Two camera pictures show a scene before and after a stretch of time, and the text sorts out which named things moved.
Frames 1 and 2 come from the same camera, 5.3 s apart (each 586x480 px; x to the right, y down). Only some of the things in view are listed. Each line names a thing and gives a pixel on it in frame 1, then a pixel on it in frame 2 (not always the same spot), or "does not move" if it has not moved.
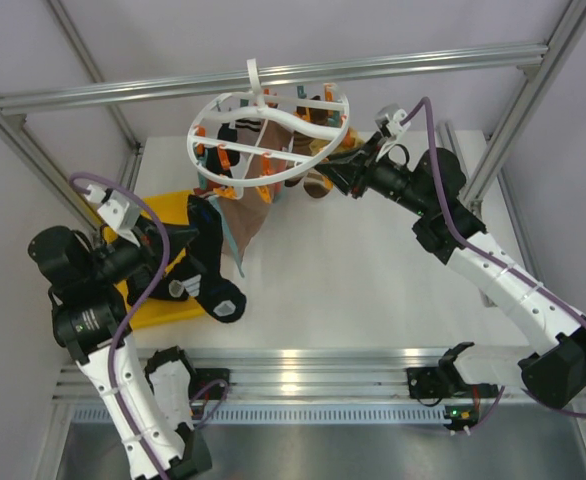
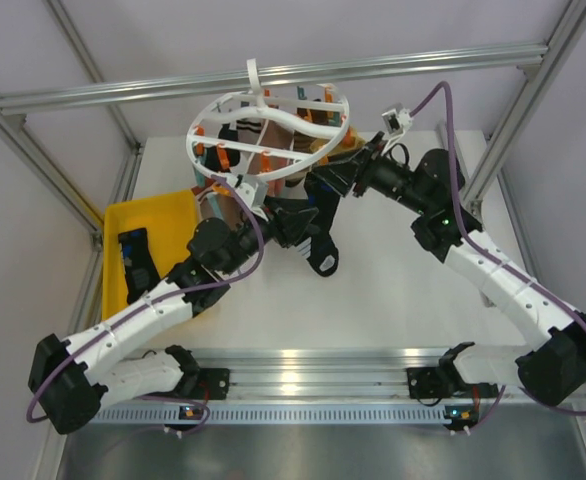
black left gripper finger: x=179 y=236 -> x=292 y=225
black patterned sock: x=200 y=276 -> x=319 y=250
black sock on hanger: x=226 y=133 does not move
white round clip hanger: x=256 y=139 does not move
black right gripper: x=355 y=173 does not move
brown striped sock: x=317 y=183 does not move
